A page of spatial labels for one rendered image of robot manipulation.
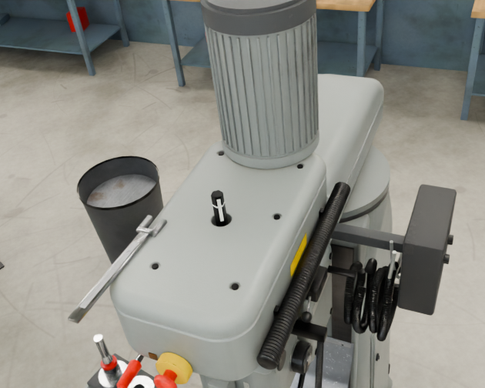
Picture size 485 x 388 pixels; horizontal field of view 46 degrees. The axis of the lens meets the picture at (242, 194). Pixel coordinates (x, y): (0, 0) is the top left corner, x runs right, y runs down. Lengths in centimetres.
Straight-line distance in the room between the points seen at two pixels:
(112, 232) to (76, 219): 89
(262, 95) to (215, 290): 35
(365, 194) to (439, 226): 37
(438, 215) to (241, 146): 45
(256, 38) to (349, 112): 60
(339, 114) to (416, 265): 47
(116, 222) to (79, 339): 70
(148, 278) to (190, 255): 8
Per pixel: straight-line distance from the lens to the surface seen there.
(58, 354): 342
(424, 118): 478
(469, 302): 341
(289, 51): 100
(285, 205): 103
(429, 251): 120
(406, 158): 433
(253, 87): 102
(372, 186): 159
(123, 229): 328
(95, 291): 95
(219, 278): 92
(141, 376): 176
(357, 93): 160
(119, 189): 348
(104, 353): 169
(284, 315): 97
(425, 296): 130
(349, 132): 146
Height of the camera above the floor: 257
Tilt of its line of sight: 39 degrees down
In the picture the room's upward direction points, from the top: 8 degrees counter-clockwise
